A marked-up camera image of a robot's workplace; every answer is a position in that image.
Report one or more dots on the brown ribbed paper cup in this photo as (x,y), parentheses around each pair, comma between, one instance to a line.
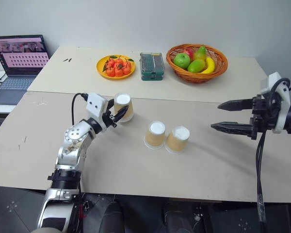
(155,136)
(126,104)
(177,142)

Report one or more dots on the yellow round plate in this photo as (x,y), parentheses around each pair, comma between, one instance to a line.
(101,70)

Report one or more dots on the green toy apple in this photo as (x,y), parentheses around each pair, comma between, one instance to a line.
(182,60)

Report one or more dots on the yellow-green toy pear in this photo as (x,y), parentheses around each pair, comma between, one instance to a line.
(200,53)

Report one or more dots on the yellow toy banana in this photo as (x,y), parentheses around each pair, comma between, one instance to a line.
(210,65)

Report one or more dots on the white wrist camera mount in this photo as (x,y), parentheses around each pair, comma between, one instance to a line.
(95,103)
(272,79)

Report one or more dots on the orange wicker basket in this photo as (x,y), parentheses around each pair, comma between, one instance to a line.
(196,77)

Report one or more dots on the green plastic parts box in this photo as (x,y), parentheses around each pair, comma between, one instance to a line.
(152,65)

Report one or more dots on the red toy apple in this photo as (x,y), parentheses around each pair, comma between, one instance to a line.
(189,52)

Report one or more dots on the grey open laptop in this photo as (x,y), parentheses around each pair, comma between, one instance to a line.
(19,65)

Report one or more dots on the green toy mango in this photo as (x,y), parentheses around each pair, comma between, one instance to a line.
(196,66)

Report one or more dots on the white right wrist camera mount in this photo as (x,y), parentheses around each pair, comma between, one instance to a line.
(272,79)

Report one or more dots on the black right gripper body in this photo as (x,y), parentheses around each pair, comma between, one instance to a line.
(262,116)

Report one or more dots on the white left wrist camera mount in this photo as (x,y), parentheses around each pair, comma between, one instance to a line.
(95,103)

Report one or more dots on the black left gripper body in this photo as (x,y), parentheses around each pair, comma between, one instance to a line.
(109,120)

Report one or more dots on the small orange toy fruit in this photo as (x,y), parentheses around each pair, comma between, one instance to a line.
(110,72)
(110,63)
(126,69)
(118,72)
(118,62)

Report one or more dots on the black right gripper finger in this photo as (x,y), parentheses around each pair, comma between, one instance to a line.
(237,105)
(235,128)

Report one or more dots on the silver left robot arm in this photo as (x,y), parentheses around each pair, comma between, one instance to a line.
(70,150)

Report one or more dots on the dark rounded shape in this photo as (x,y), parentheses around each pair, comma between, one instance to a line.
(112,218)
(177,219)

